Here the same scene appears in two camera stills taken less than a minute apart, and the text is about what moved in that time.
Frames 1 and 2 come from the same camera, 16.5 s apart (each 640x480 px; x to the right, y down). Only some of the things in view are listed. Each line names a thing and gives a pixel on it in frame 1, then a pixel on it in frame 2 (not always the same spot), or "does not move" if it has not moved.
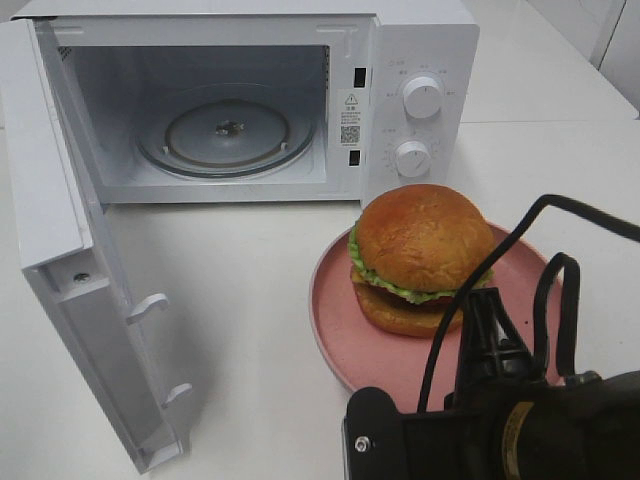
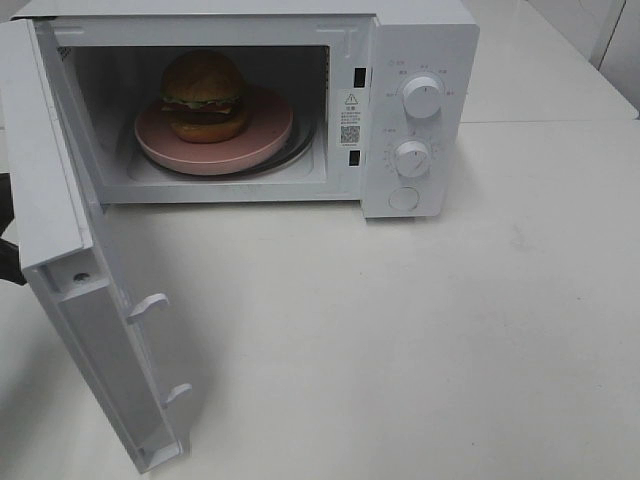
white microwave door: (65, 247) does not move
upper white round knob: (423, 96) does not move
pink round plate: (358, 354) to (269, 128)
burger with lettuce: (413, 249) to (202, 92)
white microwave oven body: (268, 101) does not move
